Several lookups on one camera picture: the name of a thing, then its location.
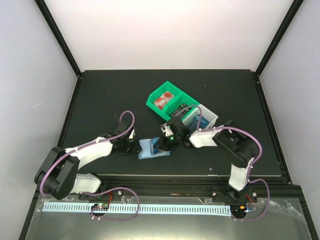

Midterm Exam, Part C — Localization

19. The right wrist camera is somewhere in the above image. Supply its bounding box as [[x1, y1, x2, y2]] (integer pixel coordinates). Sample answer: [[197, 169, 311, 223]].
[[160, 125, 173, 137]]

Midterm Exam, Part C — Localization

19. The right black frame post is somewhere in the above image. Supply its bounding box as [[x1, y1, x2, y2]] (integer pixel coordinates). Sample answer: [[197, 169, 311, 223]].
[[255, 0, 304, 77]]

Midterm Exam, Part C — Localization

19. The black frame post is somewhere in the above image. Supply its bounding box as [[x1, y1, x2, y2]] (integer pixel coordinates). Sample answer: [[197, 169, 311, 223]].
[[34, 0, 82, 77], [255, 0, 304, 77]]

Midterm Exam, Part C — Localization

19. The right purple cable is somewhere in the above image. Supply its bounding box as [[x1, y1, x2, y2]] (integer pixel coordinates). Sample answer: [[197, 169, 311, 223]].
[[172, 104, 271, 223]]

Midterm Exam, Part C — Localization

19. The white bin with blue cards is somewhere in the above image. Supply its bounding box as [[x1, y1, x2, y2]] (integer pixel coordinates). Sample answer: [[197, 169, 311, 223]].
[[182, 104, 219, 129]]

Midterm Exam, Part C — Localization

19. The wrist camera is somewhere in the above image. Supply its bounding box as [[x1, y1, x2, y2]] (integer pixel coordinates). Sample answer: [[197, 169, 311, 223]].
[[160, 125, 173, 137], [127, 128, 136, 140]]

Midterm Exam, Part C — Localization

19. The small circuit board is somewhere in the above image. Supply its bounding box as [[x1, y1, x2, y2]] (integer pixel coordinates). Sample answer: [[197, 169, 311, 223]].
[[230, 205, 257, 214], [90, 203, 110, 214]]

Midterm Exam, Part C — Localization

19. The left small circuit board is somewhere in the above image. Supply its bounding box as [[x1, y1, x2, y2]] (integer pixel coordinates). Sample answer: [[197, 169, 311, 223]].
[[90, 203, 110, 214]]

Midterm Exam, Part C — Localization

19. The green bin with black cards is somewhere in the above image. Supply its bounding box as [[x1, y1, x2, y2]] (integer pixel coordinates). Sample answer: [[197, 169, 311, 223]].
[[166, 92, 201, 125]]

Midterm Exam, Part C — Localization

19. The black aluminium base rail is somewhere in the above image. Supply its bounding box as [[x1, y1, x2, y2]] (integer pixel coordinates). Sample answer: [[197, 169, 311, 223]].
[[63, 174, 303, 203]]

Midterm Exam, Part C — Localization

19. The red white credit card stack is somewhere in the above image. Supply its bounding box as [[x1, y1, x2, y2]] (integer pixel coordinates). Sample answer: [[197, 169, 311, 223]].
[[153, 91, 175, 111]]

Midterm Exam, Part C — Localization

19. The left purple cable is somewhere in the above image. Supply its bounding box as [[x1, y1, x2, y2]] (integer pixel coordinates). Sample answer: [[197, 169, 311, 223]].
[[39, 110, 141, 222]]

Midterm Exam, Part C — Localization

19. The blue credit card stack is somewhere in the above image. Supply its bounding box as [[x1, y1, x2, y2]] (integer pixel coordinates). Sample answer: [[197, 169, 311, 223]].
[[187, 114, 210, 131]]

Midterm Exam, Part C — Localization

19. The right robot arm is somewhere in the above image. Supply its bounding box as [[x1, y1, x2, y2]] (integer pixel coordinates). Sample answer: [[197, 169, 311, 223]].
[[153, 116, 263, 202]]

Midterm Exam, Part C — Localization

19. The black credit card stack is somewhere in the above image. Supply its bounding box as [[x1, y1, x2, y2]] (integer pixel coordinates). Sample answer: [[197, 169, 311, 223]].
[[169, 103, 192, 118]]

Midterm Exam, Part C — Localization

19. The blue card holder wallet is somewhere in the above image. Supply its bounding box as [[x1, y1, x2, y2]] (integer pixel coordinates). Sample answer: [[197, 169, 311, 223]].
[[138, 137, 171, 160]]

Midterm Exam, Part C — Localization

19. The purple cable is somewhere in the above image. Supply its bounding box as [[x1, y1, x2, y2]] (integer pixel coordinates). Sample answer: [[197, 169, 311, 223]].
[[172, 104, 271, 223], [39, 110, 141, 222]]

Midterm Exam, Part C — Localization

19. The green bin with red cards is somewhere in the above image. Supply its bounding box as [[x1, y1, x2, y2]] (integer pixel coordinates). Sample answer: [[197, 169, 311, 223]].
[[146, 81, 184, 121]]

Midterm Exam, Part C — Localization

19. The white slotted cable duct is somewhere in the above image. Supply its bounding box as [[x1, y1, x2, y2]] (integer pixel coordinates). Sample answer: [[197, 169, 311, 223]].
[[42, 202, 231, 217]]

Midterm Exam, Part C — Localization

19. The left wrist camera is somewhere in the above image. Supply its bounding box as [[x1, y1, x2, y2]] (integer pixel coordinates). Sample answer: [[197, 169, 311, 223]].
[[127, 128, 136, 140]]

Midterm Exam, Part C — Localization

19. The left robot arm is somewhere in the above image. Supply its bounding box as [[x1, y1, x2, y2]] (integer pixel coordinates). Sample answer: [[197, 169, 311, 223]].
[[34, 122, 141, 200]]

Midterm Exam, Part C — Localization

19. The left black frame post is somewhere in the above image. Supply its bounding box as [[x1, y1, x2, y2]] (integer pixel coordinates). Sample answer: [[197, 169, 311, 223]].
[[34, 0, 82, 77]]

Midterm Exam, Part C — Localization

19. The right small circuit board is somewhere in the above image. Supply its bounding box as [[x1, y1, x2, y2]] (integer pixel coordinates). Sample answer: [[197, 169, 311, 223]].
[[230, 205, 257, 214]]

